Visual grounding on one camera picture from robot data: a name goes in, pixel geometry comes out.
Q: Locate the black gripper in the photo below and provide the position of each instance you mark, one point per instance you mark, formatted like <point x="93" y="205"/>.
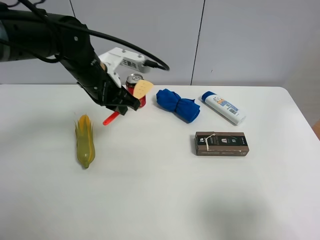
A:
<point x="97" y="83"/>

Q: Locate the yellow spatula red handle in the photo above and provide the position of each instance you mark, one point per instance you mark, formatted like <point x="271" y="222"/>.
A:
<point x="139" y="91"/>

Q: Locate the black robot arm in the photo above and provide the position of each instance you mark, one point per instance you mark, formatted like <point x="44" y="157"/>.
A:
<point x="23" y="36"/>

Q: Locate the red soda can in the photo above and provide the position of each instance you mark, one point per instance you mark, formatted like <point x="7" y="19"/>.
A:
<point x="131" y="82"/>

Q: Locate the toy corn cob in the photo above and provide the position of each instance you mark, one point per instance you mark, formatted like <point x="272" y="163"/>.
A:
<point x="85" y="148"/>

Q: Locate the blue rolled cloth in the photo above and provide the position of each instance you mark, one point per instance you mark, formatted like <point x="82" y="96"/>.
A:
<point x="184" y="108"/>

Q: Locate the brown carton box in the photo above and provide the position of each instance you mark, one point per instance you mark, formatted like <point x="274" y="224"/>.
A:
<point x="213" y="143"/>

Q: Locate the white lotion bottle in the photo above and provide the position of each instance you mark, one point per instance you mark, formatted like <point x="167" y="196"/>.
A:
<point x="223" y="107"/>

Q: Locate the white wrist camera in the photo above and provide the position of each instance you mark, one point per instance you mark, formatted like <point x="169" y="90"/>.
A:
<point x="121" y="57"/>

